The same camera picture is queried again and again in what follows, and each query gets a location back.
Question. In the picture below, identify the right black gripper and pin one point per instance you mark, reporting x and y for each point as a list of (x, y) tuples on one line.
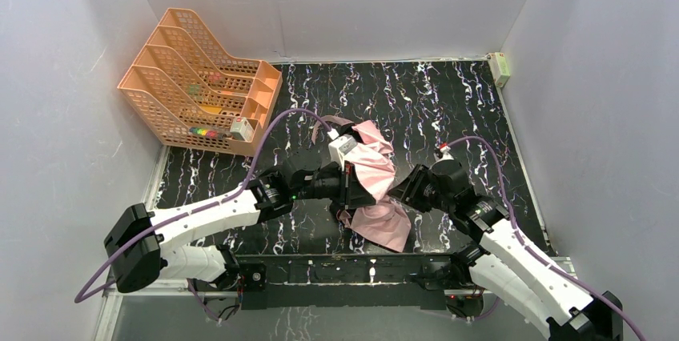
[(412, 189)]

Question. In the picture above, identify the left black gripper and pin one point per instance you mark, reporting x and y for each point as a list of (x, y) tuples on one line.
[(349, 186)]

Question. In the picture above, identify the pink and black folding umbrella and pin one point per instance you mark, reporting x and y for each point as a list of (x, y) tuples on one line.
[(385, 223)]

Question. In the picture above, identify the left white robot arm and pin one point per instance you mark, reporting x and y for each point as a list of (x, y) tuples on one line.
[(148, 245)]

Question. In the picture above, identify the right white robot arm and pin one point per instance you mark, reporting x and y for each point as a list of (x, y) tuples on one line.
[(525, 264)]

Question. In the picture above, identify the small white red box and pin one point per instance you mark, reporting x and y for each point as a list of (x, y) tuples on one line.
[(242, 129)]

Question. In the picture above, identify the colourful marker set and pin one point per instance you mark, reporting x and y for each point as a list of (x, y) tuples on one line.
[(207, 133)]

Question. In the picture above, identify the orange plastic file organizer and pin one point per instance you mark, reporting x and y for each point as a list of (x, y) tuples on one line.
[(183, 77)]

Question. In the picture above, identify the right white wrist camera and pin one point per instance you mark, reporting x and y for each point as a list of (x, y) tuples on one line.
[(443, 153)]

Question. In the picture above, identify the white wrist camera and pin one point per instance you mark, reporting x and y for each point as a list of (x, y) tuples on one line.
[(340, 147), (443, 153)]

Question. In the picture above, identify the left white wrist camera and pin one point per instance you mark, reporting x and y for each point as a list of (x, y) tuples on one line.
[(340, 147)]

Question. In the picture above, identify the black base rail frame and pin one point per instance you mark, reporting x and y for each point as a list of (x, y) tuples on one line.
[(435, 281)]

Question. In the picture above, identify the white green wall socket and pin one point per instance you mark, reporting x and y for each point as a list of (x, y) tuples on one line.
[(499, 68)]

